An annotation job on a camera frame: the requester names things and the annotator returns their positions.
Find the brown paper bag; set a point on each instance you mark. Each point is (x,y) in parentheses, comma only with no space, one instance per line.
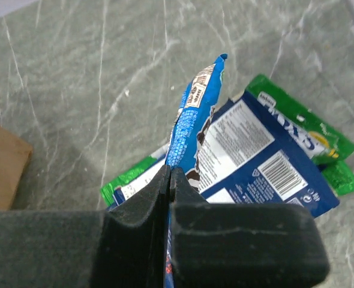
(15,154)

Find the blue snack packet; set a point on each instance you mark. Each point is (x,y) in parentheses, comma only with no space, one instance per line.
(193,120)

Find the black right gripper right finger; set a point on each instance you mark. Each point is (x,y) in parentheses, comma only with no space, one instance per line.
(242,245)

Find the blue Burts chips bag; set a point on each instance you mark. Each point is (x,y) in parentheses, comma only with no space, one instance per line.
(248,157)

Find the green Fox's candy bag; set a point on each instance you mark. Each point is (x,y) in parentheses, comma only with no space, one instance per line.
(321,142)

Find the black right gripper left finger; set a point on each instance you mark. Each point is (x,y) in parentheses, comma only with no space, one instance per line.
(124,247)

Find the green Chuba chips bag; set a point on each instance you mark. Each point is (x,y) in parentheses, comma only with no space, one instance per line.
(339,176)

